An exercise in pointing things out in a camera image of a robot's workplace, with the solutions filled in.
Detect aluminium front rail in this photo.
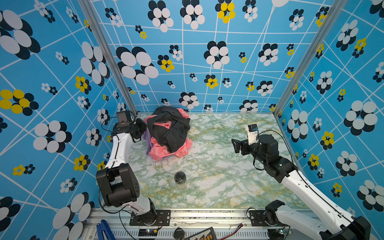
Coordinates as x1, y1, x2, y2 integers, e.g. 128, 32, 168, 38
80, 208, 318, 240

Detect black denim cloth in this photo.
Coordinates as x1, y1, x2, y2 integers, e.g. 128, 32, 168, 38
163, 122, 190, 153

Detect round dark cap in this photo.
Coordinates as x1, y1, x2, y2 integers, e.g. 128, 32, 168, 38
173, 227, 186, 240

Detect clear jar black lid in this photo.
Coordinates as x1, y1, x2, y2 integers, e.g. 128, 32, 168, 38
174, 171, 187, 190

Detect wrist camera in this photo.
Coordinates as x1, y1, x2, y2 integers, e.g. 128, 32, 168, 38
117, 111, 132, 128
247, 124, 259, 145

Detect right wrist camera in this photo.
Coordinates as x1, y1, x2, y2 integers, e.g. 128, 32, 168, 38
247, 124, 259, 145

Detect pink patterned cloth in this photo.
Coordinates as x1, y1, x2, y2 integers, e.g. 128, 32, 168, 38
143, 106, 193, 161

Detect red cable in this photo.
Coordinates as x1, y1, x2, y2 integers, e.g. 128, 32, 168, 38
217, 223, 244, 240

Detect purple cloth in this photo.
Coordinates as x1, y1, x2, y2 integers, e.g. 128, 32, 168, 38
143, 129, 153, 155

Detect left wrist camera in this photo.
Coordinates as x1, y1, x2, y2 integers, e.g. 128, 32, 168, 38
117, 111, 132, 128

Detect black keypad device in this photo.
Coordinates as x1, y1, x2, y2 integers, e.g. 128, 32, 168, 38
185, 227, 217, 240

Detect dark grey cloth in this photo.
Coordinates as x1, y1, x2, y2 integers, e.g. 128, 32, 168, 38
147, 106, 190, 145

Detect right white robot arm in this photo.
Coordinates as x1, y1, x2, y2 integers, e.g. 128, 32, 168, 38
232, 135, 372, 240

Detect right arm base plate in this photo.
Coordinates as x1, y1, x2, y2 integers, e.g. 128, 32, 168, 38
246, 209, 285, 228

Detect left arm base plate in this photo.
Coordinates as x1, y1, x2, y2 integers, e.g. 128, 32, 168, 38
129, 210, 171, 227

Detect small circuit board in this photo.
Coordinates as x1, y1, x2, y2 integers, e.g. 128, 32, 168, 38
138, 229, 158, 237

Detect blue clamp tool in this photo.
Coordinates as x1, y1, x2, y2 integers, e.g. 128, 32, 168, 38
97, 220, 116, 240

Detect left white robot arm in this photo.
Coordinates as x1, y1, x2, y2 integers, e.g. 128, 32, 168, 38
96, 119, 157, 226

